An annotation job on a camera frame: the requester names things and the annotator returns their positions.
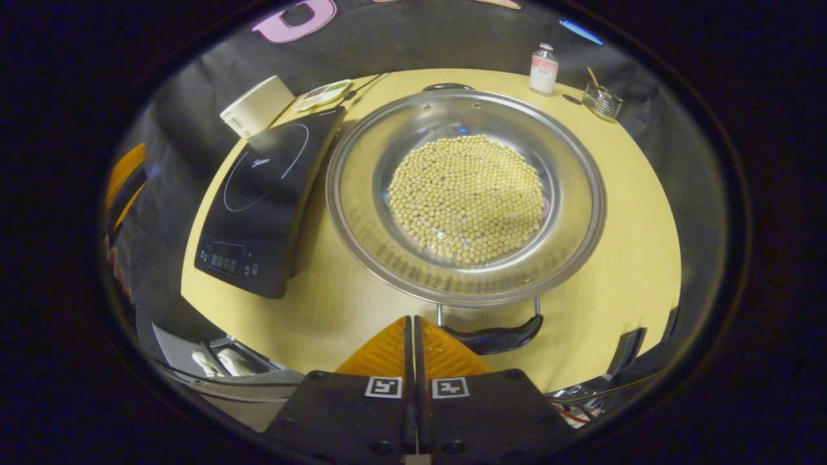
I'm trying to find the wire mesh holder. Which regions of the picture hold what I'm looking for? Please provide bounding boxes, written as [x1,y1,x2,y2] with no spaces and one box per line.
[581,83,624,123]

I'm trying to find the clear bottle with pink label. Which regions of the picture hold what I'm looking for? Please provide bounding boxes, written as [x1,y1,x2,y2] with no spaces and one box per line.
[529,43,560,96]

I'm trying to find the pile of soybeans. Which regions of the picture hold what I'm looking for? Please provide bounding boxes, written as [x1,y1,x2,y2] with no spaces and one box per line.
[388,134,547,267]

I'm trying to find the white divided plate of beans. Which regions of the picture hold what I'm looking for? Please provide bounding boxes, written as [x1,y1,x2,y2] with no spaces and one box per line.
[292,79,353,114]

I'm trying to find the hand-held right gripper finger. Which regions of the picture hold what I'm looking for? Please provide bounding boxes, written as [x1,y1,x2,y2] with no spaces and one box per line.
[264,315,415,457]
[414,315,574,457]

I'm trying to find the black power cable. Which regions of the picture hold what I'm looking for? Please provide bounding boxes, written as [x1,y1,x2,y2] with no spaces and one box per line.
[342,72,392,101]

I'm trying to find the white toaster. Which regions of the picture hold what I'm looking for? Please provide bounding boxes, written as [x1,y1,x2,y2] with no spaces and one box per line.
[220,75,296,138]

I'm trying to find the stainless steel pot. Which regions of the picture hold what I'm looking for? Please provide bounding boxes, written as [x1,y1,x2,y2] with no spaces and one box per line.
[325,83,608,357]

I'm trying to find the black induction cooktop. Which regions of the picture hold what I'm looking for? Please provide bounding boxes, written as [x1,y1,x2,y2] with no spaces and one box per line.
[194,107,348,299]

